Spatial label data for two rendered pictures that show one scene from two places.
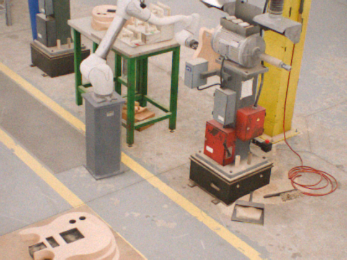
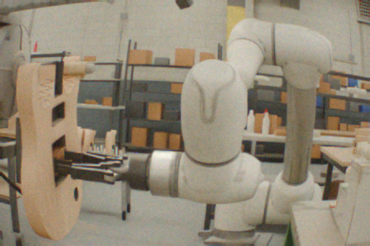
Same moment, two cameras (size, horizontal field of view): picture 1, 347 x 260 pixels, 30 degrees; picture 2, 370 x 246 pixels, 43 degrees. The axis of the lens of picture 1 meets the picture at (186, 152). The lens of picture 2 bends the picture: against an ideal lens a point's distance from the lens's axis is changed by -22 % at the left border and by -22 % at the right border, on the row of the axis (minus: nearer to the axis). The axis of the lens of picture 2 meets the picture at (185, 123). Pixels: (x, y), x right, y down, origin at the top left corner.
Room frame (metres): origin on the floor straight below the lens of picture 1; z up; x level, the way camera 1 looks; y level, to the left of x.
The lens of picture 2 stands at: (6.04, -0.68, 1.21)
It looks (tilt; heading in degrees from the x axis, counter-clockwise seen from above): 3 degrees down; 139
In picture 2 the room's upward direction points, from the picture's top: 4 degrees clockwise
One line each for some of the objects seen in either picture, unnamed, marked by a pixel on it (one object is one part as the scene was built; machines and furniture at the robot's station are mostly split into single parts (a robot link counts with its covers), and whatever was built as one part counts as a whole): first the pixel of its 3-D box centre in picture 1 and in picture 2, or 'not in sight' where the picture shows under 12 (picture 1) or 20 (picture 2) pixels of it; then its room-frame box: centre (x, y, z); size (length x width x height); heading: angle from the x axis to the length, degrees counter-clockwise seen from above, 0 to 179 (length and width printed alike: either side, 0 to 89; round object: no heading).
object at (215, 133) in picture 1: (219, 139); not in sight; (4.55, -0.26, 0.49); 0.25 x 0.12 x 0.37; 42
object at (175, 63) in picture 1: (174, 90); not in sight; (5.52, 0.15, 0.45); 0.05 x 0.05 x 0.90; 42
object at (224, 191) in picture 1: (230, 171); not in sight; (4.66, -0.38, 0.12); 0.61 x 0.51 x 0.25; 132
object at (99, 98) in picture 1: (104, 95); (229, 234); (4.74, 0.70, 0.73); 0.22 x 0.18 x 0.06; 34
